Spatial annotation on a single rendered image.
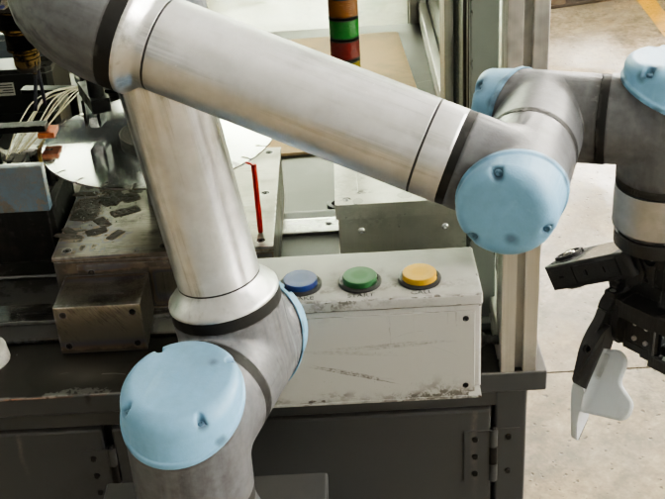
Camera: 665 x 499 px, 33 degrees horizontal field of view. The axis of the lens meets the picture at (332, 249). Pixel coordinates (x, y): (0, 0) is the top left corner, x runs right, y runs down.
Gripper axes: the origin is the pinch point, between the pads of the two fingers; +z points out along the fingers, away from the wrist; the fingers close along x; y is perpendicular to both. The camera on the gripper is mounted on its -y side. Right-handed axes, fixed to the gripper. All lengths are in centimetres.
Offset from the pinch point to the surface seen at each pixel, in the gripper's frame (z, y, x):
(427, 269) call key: 0.3, -31.1, 4.3
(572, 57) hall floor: 91, -215, 258
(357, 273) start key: 0.3, -36.2, -2.1
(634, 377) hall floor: 91, -71, 108
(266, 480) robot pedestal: 16.3, -30.2, -21.6
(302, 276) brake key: 0.3, -40.3, -7.1
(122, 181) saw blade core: -4, -70, -13
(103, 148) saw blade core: -4, -82, -10
